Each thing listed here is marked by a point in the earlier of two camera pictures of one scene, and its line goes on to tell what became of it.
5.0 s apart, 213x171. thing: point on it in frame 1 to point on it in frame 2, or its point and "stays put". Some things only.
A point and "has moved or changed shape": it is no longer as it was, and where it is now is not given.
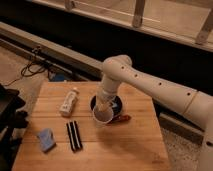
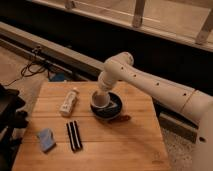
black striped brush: x=74 y=136 stays put
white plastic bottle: x=67 y=106 stays put
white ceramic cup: x=102 y=118 has moved or changed shape
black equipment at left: x=11 y=119 stays put
